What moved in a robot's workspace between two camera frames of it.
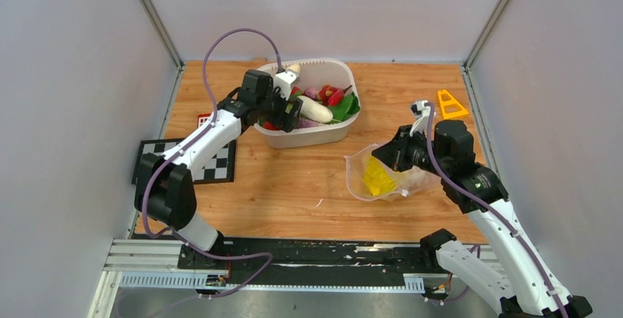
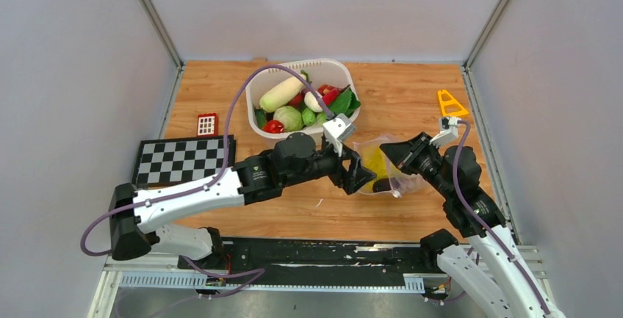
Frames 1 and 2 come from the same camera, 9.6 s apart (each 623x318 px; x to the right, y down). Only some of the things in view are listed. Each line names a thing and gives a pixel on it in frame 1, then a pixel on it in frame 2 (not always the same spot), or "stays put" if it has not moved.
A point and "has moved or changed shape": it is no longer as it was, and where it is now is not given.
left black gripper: (290, 121) → (358, 176)
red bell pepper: (269, 125) stays put
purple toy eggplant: (308, 123) → (382, 185)
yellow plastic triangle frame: (450, 106) stays put
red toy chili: (329, 95) stays put
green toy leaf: (342, 111) stays put
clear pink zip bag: (372, 178) has moved or changed shape
